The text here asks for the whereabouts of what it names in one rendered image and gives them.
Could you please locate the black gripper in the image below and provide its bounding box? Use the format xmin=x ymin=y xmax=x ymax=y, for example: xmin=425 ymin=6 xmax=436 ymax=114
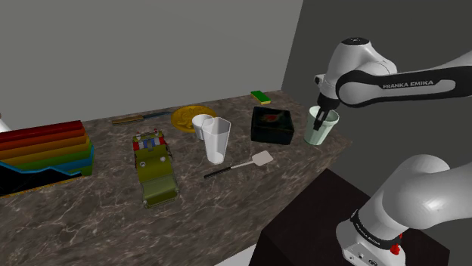
xmin=313 ymin=92 xmax=341 ymax=131

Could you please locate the pale green cup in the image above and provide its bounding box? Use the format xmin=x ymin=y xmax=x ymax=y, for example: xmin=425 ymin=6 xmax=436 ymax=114
xmin=303 ymin=105 xmax=340 ymax=146

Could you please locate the black square bowl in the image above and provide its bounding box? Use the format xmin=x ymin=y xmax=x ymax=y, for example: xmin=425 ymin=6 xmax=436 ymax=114
xmin=250 ymin=106 xmax=295 ymax=146

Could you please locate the green yellow sponge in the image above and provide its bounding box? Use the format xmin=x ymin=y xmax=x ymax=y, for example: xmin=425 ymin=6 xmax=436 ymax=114
xmin=250 ymin=90 xmax=272 ymax=106

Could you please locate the dark robot stand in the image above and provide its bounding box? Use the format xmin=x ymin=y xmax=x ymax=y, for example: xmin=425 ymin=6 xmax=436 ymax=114
xmin=247 ymin=168 xmax=451 ymax=266

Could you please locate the tall white angular vase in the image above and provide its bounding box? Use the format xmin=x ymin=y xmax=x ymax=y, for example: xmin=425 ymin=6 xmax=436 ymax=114
xmin=200 ymin=116 xmax=231 ymax=165

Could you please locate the small white cup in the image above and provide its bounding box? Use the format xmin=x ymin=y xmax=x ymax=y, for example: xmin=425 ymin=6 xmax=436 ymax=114
xmin=191 ymin=113 xmax=214 ymax=141

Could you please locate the gold round plate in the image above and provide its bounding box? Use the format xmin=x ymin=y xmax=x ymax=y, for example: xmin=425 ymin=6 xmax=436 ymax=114
xmin=170 ymin=105 xmax=219 ymax=134

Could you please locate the green toy truck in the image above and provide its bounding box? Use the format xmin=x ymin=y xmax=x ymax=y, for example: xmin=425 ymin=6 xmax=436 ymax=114
xmin=132 ymin=128 xmax=181 ymax=209

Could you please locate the rainbow striped box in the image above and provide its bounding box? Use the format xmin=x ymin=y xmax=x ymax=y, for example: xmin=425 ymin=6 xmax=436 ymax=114
xmin=0 ymin=120 xmax=95 ymax=199

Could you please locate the white spatula black handle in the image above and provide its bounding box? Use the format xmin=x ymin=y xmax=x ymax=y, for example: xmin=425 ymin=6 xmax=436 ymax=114
xmin=203 ymin=150 xmax=274 ymax=181

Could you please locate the wooden handled knife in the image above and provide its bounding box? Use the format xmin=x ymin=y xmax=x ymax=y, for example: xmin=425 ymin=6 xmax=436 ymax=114
xmin=111 ymin=111 xmax=172 ymax=125

